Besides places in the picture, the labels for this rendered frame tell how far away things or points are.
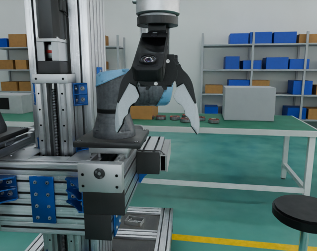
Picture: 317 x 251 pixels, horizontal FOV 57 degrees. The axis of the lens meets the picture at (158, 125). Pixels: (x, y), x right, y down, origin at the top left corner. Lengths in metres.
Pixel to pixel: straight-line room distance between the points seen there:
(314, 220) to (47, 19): 1.45
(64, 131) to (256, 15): 6.12
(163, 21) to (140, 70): 0.11
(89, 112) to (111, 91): 0.25
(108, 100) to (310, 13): 6.45
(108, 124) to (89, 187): 0.21
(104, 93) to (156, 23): 0.52
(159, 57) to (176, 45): 6.39
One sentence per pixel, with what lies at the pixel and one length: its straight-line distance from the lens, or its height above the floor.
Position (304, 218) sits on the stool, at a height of 0.56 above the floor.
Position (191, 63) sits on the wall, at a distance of 6.78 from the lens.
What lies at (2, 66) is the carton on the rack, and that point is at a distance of 7.84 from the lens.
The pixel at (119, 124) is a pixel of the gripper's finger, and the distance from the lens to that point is 0.52.
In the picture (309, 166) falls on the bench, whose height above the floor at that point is 0.42.
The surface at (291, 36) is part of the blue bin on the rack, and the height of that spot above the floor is 1.91.
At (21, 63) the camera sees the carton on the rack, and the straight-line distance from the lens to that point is 7.55.
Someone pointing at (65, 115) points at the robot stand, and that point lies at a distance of 1.14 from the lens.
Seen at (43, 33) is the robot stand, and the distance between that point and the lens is 1.16.
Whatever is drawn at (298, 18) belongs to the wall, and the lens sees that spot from 7.10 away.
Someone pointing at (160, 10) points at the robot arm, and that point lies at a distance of 0.50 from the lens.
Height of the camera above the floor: 1.26
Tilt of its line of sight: 11 degrees down
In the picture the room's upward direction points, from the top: straight up
